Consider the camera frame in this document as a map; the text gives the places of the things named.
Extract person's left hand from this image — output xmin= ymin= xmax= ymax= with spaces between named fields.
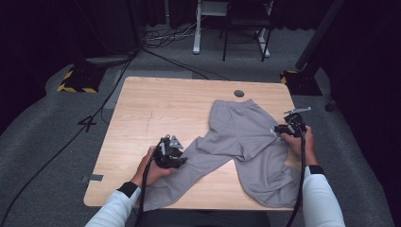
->
xmin=131 ymin=146 xmax=178 ymax=188

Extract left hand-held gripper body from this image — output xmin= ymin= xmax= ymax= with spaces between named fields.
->
xmin=153 ymin=134 xmax=184 ymax=169

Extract grey tape strip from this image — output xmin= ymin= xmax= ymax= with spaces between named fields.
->
xmin=79 ymin=173 xmax=105 ymax=184

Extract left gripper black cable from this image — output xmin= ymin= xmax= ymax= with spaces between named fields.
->
xmin=134 ymin=141 xmax=165 ymax=227

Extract dark curtain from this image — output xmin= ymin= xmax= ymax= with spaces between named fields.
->
xmin=0 ymin=0 xmax=141 ymax=127
xmin=315 ymin=0 xmax=401 ymax=221

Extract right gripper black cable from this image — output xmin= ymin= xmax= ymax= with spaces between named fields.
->
xmin=284 ymin=130 xmax=307 ymax=227

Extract grey pants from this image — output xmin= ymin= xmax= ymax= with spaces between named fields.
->
xmin=143 ymin=98 xmax=303 ymax=212

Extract black metal chair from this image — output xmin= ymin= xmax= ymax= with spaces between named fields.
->
xmin=221 ymin=0 xmax=274 ymax=62

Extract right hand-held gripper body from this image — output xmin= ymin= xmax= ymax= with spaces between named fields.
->
xmin=283 ymin=106 xmax=313 ymax=138

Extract black yellow-striped stand base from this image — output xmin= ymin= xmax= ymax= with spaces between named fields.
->
xmin=56 ymin=63 xmax=108 ymax=95
xmin=280 ymin=69 xmax=323 ymax=96

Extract long black floor cable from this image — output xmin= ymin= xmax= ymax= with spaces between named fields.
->
xmin=0 ymin=51 xmax=138 ymax=221

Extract dark slanted metal pole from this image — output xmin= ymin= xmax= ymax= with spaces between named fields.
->
xmin=294 ymin=0 xmax=347 ymax=71

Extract person's right hand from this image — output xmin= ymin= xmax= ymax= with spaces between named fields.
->
xmin=281 ymin=125 xmax=318 ymax=167

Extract bundle of floor cables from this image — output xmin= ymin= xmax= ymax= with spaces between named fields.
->
xmin=142 ymin=22 xmax=198 ymax=49

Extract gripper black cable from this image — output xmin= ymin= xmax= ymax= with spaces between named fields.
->
xmin=134 ymin=141 xmax=165 ymax=227
xmin=284 ymin=130 xmax=307 ymax=227

